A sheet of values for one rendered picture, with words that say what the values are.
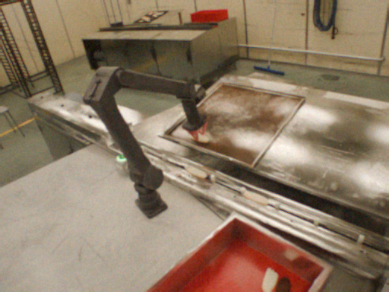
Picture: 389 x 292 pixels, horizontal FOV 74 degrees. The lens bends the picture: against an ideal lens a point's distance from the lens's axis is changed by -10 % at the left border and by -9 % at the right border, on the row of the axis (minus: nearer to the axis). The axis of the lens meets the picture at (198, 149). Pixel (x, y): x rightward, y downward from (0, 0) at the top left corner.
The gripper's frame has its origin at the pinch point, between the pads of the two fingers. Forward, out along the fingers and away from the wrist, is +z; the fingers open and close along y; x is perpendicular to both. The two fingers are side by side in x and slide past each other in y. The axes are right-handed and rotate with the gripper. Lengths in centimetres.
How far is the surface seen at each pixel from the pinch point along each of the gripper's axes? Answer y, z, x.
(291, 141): 15.2, 1.4, -37.1
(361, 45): 342, 105, 23
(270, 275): -37, 1, -59
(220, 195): -20.8, 1.0, -28.3
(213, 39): 220, 60, 186
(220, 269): -43, 1, -46
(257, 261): -35, 2, -53
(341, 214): -4, 8, -66
